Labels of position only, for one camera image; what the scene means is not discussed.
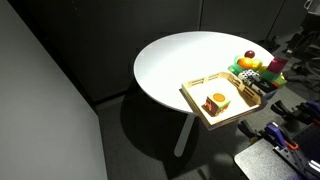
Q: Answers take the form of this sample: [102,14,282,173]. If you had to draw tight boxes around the orange fruit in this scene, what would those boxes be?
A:
[237,57,254,70]

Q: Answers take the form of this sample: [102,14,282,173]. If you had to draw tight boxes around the lime green block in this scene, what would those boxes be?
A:
[274,73,288,89]

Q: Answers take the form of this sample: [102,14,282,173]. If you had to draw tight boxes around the purple clamp with red trigger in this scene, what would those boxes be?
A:
[303,99,320,126]

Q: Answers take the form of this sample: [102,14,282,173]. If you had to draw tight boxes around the white table leg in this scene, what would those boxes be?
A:
[173,113,196,158]

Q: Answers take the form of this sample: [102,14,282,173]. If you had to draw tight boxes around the black white patterned box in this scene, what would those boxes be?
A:
[237,68,262,84]

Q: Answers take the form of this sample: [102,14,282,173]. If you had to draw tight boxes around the dark purple plum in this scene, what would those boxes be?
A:
[244,49,256,59]

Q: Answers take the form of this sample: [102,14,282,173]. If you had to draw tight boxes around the black office chair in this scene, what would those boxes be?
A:
[286,0,320,78]

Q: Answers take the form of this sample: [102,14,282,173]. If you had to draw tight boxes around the black box with white mark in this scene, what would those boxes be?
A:
[244,76,279,101]

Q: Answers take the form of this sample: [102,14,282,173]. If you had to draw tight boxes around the green bowl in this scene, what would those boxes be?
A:
[228,54,264,76]

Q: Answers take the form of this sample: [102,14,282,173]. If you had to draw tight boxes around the grey perforated mounting plate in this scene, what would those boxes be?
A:
[233,138,301,180]

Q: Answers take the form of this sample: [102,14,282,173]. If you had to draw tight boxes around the yellow round fruit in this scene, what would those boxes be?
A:
[251,58,264,71]

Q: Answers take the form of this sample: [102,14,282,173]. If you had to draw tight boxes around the wooden tray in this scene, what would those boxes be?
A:
[180,70,268,131]

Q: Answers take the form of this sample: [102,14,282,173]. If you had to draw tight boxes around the black clamp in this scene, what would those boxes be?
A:
[237,119,265,145]
[269,99,311,126]

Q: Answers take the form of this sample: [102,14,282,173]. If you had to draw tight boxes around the purple clamp with orange handle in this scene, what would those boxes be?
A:
[265,121,300,152]

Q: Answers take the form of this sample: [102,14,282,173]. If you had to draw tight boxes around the teal green block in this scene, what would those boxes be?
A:
[260,69,283,83]

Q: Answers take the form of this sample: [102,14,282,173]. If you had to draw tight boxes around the multicoloured cube with orange circle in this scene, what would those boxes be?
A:
[202,92,232,118]

